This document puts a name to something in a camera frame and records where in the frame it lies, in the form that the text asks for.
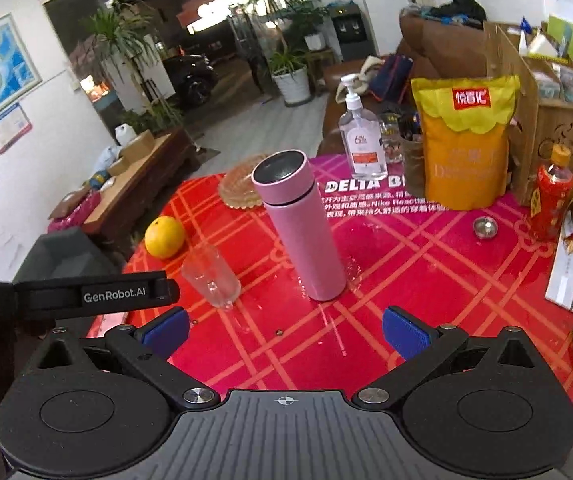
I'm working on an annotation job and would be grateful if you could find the glass ashtray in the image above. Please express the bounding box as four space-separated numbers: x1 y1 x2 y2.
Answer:
218 154 268 209

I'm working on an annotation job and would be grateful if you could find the yellow dried mango bag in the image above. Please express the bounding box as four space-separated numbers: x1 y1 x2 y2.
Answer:
411 75 521 211

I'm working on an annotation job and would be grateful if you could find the pink thermos cap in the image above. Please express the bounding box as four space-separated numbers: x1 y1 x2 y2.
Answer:
252 150 315 206

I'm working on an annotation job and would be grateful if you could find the hand sanitizer pump bottle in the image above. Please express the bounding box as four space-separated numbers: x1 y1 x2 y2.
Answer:
338 74 388 181

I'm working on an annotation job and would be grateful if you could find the small steel cup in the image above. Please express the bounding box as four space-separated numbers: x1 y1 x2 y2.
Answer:
473 217 499 240

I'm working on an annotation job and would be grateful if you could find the brown leather sofa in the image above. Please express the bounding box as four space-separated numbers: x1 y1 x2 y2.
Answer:
317 14 487 156

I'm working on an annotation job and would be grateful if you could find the yellow orange fruit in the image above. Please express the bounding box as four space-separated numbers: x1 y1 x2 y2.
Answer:
144 216 186 260

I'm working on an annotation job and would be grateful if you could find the bronze pen holder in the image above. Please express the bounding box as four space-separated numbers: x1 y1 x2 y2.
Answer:
398 112 425 198

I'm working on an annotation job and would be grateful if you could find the black parked car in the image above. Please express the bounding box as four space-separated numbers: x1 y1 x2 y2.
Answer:
163 54 218 110

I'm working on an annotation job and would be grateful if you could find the white potted plant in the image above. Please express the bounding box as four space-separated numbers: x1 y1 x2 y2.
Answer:
268 49 312 107

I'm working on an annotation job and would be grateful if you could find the clear glass mug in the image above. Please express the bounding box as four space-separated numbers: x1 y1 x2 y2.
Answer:
181 244 242 309

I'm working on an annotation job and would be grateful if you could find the dark grey sofa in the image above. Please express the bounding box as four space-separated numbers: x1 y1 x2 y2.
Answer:
13 228 119 283

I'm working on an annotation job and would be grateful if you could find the red drink bottle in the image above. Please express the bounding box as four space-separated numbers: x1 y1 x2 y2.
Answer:
529 143 573 242

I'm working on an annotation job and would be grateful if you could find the black water dispenser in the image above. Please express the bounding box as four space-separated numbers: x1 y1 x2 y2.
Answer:
329 1 376 62

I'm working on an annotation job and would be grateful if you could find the tall palm plant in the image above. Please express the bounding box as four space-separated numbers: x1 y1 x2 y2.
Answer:
78 0 182 133

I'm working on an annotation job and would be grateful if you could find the wooden desk organizer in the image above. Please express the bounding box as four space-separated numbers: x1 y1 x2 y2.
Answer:
484 22 573 206

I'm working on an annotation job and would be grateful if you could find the small glass jar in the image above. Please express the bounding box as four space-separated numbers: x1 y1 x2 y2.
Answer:
379 112 403 164

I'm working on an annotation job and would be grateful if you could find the red patterned tablecloth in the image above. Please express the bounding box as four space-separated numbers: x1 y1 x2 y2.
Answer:
86 152 573 428

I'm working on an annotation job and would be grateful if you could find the pink thermos bottle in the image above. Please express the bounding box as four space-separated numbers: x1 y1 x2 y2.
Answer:
250 148 348 302

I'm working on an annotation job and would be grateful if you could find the framed wall notice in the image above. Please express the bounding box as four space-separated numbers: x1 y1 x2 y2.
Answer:
0 103 32 155

